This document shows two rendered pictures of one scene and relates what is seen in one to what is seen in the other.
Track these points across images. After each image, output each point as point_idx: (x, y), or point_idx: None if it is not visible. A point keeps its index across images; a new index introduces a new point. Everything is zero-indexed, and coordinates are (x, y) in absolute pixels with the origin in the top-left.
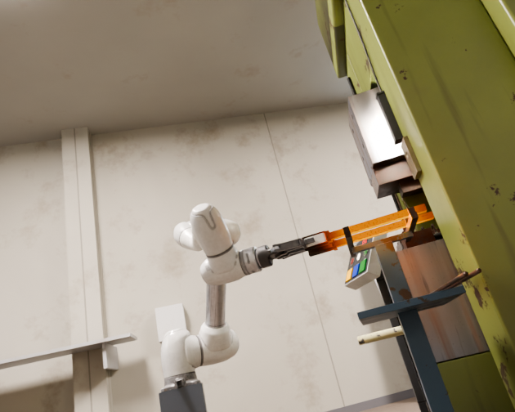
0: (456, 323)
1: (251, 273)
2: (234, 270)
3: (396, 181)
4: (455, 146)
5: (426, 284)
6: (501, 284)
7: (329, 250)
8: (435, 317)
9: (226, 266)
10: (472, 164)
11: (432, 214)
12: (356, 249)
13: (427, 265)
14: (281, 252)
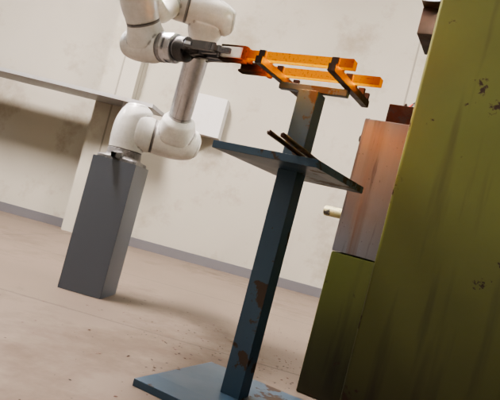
0: (378, 223)
1: (163, 61)
2: (145, 49)
3: None
4: (478, 10)
5: (375, 169)
6: (409, 194)
7: (260, 75)
8: (361, 207)
9: (139, 41)
10: (480, 43)
11: (378, 80)
12: (283, 86)
13: (390, 149)
14: (195, 50)
